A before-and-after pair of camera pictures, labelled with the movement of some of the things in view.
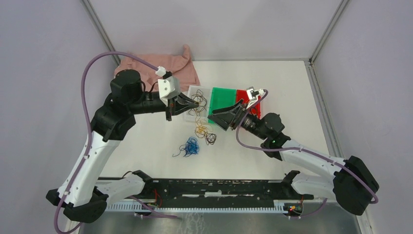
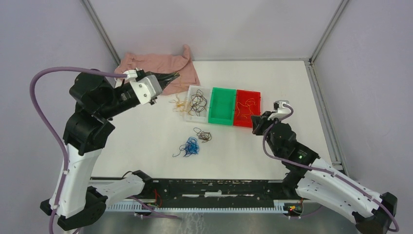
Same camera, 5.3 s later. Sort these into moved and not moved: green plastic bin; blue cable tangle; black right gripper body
Moved: black right gripper body
Not moved: blue cable tangle; green plastic bin
